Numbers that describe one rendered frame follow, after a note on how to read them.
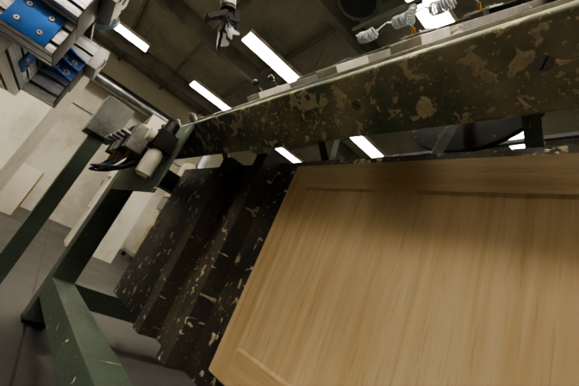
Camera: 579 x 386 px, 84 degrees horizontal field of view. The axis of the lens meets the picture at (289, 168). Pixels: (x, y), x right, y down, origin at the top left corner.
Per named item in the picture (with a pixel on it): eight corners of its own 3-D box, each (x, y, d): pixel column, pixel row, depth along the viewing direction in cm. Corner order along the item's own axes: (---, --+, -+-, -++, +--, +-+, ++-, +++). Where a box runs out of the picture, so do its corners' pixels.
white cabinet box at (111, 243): (64, 240, 446) (144, 121, 519) (104, 257, 473) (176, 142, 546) (65, 245, 397) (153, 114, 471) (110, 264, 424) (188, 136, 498)
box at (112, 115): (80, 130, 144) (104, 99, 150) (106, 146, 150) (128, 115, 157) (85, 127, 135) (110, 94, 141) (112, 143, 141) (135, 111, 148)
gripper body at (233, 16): (240, 31, 152) (241, 7, 153) (223, 25, 147) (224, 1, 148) (233, 38, 158) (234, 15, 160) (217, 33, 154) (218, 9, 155)
